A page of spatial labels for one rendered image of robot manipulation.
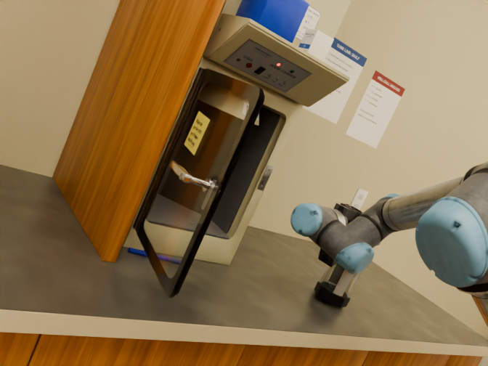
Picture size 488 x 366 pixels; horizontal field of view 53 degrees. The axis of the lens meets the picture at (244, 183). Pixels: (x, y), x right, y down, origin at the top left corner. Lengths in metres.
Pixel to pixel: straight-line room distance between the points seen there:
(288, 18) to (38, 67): 0.70
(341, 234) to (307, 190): 0.92
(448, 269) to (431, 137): 1.71
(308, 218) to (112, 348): 0.49
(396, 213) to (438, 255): 0.32
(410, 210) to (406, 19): 1.21
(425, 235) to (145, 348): 0.55
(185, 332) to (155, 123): 0.41
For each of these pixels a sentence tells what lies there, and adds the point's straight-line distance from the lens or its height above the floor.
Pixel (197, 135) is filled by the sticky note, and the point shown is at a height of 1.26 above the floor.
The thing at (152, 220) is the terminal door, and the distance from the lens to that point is 1.07.
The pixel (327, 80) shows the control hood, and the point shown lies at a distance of 1.19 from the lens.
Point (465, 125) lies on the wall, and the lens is 2.64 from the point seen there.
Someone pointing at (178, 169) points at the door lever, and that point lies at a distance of 0.88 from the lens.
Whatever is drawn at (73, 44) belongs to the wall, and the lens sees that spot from 1.46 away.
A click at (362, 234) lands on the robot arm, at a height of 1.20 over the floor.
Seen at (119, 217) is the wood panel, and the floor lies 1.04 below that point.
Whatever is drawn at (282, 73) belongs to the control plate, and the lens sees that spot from 1.15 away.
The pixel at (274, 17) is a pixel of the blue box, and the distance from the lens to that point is 1.06.
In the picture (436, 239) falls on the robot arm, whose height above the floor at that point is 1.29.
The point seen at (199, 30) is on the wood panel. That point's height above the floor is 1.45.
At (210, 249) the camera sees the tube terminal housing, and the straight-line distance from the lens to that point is 1.30.
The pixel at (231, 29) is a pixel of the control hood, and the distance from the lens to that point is 1.06.
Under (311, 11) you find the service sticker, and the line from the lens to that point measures 1.25.
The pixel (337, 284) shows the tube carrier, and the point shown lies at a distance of 1.42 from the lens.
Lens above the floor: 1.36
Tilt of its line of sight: 9 degrees down
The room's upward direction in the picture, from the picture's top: 24 degrees clockwise
